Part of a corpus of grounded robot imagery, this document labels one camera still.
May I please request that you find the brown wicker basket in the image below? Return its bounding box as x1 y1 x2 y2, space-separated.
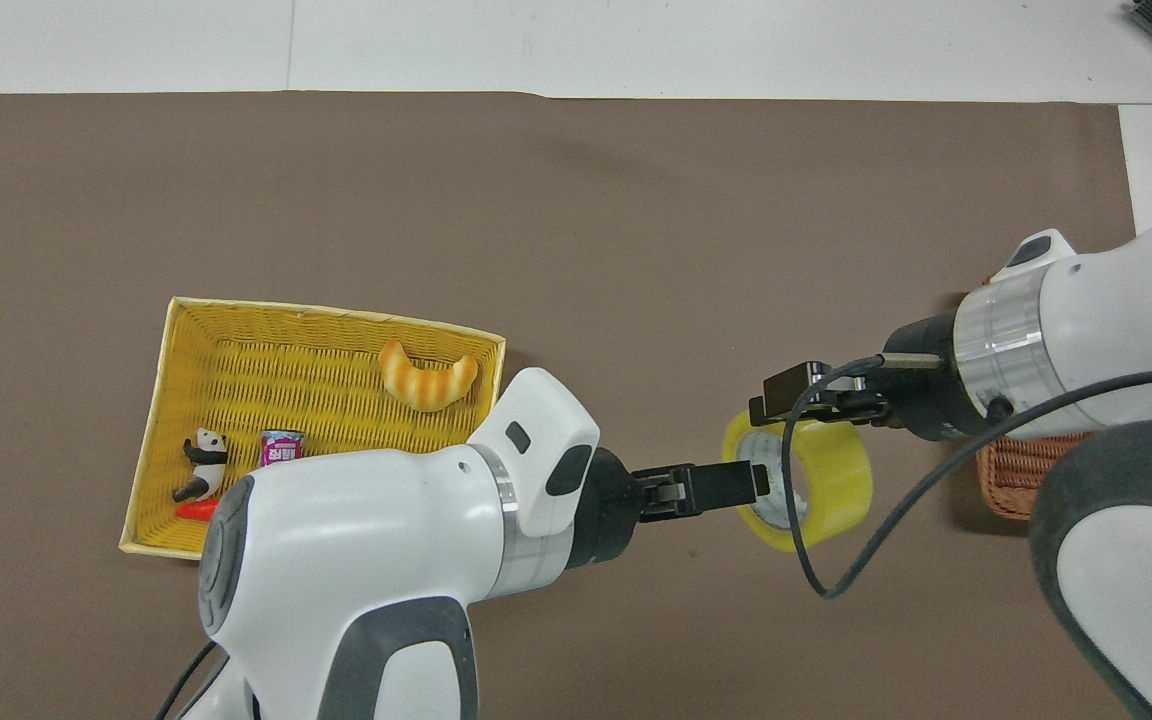
975 277 1097 522

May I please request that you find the small purple can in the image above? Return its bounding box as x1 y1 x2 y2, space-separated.
259 429 306 470

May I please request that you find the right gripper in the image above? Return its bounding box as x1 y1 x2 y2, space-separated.
747 311 965 443

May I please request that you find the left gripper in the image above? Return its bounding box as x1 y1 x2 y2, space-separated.
567 446 662 570

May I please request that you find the black cable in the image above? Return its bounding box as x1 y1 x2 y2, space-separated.
781 351 1152 600
155 640 233 720

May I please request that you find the toy croissant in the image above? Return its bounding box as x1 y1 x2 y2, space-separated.
377 339 480 414

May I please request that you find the yellow woven basket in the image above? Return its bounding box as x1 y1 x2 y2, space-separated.
118 296 508 560

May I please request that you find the yellow tape roll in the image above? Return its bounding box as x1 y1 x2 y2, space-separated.
721 409 875 554

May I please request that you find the panda figurine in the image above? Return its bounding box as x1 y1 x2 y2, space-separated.
171 426 230 504

